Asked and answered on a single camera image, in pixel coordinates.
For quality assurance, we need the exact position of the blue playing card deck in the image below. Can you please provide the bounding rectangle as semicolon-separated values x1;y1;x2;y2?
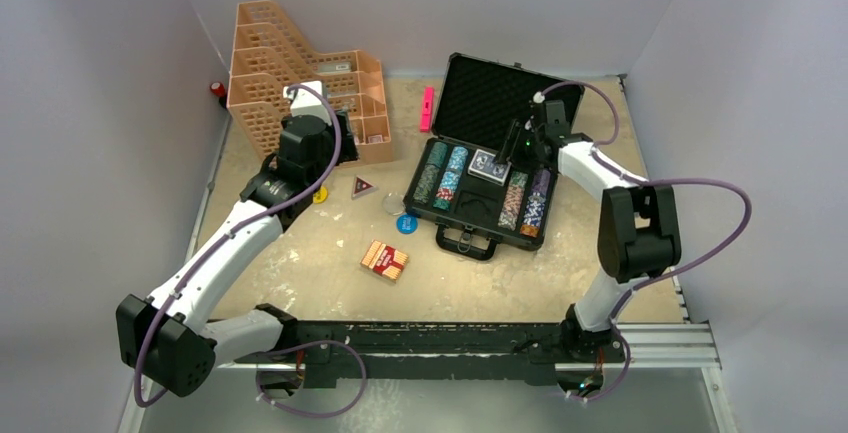
467;149;511;185

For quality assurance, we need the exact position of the black poker chip case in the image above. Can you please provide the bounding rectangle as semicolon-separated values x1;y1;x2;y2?
403;53;585;261

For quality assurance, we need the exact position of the red playing card deck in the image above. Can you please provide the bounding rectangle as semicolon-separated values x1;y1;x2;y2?
360;240;409;282

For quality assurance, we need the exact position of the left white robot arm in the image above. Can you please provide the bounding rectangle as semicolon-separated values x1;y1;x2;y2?
116;111;358;407

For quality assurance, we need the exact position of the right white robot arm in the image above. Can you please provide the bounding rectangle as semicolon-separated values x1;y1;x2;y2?
499;96;682;360

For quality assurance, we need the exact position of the red triangular dealer token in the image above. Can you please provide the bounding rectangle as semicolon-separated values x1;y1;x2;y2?
351;176;378;200

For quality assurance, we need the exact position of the blue red chip row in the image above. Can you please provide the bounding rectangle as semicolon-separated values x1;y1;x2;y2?
433;146;469;211

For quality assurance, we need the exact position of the yellow round button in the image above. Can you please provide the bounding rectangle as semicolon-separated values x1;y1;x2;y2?
312;186;329;204

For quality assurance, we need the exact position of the blue orange chip row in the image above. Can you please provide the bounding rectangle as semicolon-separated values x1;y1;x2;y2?
519;169;551;238

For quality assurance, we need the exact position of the clear round disc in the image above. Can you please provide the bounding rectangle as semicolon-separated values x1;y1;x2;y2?
381;194;405;216

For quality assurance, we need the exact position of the green poker chip row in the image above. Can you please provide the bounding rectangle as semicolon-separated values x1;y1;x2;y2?
413;142;448;203

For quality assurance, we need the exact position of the blue round button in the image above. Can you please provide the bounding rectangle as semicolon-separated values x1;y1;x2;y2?
396;214;418;235

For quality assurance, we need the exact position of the pink marker pen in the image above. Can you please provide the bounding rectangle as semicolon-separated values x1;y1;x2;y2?
419;86;435;133

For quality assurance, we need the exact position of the orange plastic file organizer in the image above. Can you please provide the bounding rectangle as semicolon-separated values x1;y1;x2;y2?
226;0;393;178

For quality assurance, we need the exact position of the red emergency button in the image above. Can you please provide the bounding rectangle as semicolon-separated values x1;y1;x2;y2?
209;82;228;102

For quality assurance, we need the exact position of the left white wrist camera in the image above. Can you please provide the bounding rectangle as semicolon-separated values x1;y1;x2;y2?
283;81;331;125

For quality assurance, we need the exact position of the black metal base rail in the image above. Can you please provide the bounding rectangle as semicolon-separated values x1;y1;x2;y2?
235;319;625;392

